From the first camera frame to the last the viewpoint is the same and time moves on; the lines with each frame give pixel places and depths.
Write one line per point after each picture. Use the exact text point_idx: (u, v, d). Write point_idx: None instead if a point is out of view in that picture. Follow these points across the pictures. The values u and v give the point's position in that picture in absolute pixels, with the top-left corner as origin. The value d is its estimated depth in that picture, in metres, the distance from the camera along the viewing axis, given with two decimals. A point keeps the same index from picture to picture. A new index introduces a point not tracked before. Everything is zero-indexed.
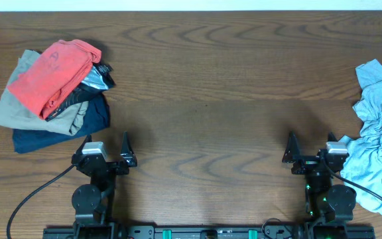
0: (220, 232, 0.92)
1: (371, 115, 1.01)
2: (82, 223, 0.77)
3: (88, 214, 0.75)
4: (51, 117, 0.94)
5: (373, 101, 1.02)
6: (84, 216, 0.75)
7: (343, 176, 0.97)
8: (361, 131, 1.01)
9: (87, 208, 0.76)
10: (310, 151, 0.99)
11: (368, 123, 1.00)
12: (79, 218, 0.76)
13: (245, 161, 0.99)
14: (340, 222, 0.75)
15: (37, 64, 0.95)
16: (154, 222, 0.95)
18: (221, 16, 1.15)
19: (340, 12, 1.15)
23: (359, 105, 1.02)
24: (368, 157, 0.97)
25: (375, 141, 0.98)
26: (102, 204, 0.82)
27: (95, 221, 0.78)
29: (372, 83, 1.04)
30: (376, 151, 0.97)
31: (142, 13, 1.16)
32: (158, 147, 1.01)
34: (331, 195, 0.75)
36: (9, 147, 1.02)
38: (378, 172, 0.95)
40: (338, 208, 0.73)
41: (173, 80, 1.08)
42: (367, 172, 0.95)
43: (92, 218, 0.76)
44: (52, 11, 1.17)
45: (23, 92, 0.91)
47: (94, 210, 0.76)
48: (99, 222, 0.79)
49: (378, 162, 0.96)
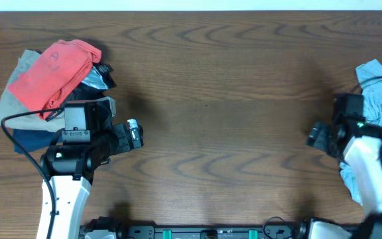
0: (220, 232, 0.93)
1: (371, 115, 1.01)
2: (69, 123, 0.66)
3: (79, 106, 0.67)
4: (51, 117, 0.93)
5: (373, 101, 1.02)
6: (75, 107, 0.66)
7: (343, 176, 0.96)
8: None
9: (81, 104, 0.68)
10: (310, 151, 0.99)
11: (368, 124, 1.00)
12: (67, 111, 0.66)
13: (245, 161, 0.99)
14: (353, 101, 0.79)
15: (37, 64, 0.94)
16: (154, 222, 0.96)
18: (221, 15, 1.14)
19: (341, 12, 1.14)
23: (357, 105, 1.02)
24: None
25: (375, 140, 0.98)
26: (95, 123, 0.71)
27: (82, 125, 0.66)
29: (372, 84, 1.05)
30: None
31: (142, 13, 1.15)
32: (158, 147, 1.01)
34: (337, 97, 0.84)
36: (8, 147, 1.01)
38: None
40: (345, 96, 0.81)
41: (173, 80, 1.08)
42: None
43: (83, 113, 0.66)
44: (51, 11, 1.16)
45: (23, 93, 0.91)
47: (87, 107, 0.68)
48: (85, 127, 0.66)
49: None
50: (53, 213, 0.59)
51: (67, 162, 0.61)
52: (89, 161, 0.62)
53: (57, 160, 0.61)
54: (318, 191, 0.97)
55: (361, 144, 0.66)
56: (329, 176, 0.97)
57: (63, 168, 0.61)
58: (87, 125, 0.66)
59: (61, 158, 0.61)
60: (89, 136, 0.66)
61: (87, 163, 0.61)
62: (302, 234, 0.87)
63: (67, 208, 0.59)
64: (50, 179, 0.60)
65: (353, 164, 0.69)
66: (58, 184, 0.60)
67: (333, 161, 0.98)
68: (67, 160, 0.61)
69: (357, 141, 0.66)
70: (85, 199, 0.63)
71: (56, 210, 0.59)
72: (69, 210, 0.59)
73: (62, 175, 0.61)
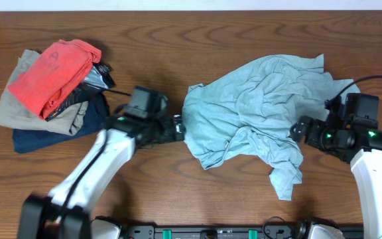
0: (220, 232, 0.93)
1: (283, 83, 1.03)
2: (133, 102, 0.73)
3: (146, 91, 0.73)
4: (51, 117, 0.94)
5: (300, 78, 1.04)
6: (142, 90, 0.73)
7: (235, 97, 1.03)
8: (266, 94, 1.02)
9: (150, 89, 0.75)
10: (310, 151, 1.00)
11: (278, 83, 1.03)
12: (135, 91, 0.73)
13: (245, 161, 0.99)
14: (365, 119, 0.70)
15: (37, 64, 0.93)
16: (154, 222, 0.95)
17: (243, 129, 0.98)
18: (221, 15, 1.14)
19: (341, 12, 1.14)
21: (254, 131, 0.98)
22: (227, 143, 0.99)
23: (286, 60, 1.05)
24: (260, 103, 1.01)
25: (274, 105, 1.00)
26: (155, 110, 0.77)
27: (143, 107, 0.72)
29: (322, 70, 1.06)
30: (250, 130, 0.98)
31: (142, 12, 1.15)
32: (158, 147, 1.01)
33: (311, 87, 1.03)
34: (361, 105, 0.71)
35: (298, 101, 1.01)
36: (10, 147, 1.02)
38: (223, 133, 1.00)
40: (364, 109, 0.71)
41: (173, 80, 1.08)
42: (253, 122, 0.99)
43: (146, 98, 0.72)
44: (51, 11, 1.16)
45: (23, 92, 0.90)
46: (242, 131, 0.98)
47: (152, 95, 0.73)
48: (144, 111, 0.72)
49: (241, 131, 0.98)
50: (101, 151, 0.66)
51: (121, 127, 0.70)
52: (139, 137, 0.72)
53: (117, 122, 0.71)
54: (318, 191, 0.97)
55: (369, 158, 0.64)
56: (329, 176, 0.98)
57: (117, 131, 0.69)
58: (146, 109, 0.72)
59: (119, 123, 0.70)
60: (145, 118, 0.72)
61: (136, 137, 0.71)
62: (302, 236, 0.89)
63: (111, 153, 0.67)
64: (107, 131, 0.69)
65: (358, 172, 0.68)
66: (113, 133, 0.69)
67: (333, 162, 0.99)
68: (122, 126, 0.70)
69: (366, 157, 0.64)
70: (123, 157, 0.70)
71: (104, 150, 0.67)
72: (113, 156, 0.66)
73: (117, 132, 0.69)
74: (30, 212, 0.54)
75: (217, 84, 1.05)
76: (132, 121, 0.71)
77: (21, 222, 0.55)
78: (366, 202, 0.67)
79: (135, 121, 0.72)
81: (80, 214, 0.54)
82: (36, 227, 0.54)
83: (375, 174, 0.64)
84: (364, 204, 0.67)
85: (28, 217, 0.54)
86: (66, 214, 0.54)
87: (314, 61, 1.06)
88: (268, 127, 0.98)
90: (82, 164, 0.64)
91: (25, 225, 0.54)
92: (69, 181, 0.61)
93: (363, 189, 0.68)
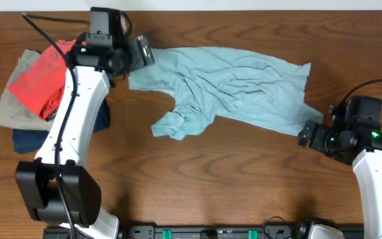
0: (220, 232, 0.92)
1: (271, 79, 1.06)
2: (89, 37, 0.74)
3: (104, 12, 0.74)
4: (51, 117, 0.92)
5: (287, 76, 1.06)
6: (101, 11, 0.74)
7: (199, 64, 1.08)
8: (238, 81, 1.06)
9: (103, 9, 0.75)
10: (310, 152, 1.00)
11: (254, 78, 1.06)
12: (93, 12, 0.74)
13: (245, 161, 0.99)
14: (368, 121, 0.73)
15: (38, 65, 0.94)
16: (154, 222, 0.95)
17: (181, 83, 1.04)
18: (221, 16, 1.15)
19: (339, 13, 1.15)
21: (199, 104, 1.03)
22: (162, 83, 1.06)
23: (274, 58, 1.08)
24: (221, 82, 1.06)
25: (233, 95, 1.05)
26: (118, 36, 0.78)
27: (105, 30, 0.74)
29: (304, 87, 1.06)
30: (194, 99, 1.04)
31: (142, 13, 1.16)
32: (158, 147, 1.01)
33: (292, 86, 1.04)
34: (363, 107, 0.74)
35: (258, 99, 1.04)
36: (9, 147, 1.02)
38: (164, 76, 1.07)
40: (366, 111, 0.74)
41: None
42: (197, 103, 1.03)
43: (106, 18, 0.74)
44: (52, 11, 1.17)
45: (22, 93, 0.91)
46: (179, 85, 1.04)
47: (110, 14, 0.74)
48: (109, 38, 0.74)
49: (179, 87, 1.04)
50: (73, 94, 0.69)
51: (85, 58, 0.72)
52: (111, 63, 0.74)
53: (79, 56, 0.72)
54: (318, 191, 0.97)
55: (371, 157, 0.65)
56: (329, 176, 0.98)
57: (87, 63, 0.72)
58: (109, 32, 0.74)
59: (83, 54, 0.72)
60: (110, 42, 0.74)
61: (109, 63, 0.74)
62: (302, 236, 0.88)
63: (85, 91, 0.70)
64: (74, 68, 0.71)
65: (360, 172, 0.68)
66: (80, 72, 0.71)
67: (332, 162, 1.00)
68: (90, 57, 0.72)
69: (369, 156, 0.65)
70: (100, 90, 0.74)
71: (77, 93, 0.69)
72: (89, 93, 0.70)
73: (85, 66, 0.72)
74: (24, 176, 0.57)
75: (195, 56, 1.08)
76: (90, 57, 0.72)
77: (21, 188, 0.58)
78: (367, 201, 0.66)
79: (100, 50, 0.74)
81: (75, 168, 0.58)
82: (37, 189, 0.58)
83: (377, 174, 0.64)
84: (365, 204, 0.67)
85: (24, 182, 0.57)
86: (63, 170, 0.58)
87: (303, 75, 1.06)
88: (208, 107, 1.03)
90: (61, 111, 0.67)
91: (25, 190, 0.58)
92: (52, 137, 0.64)
93: (364, 188, 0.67)
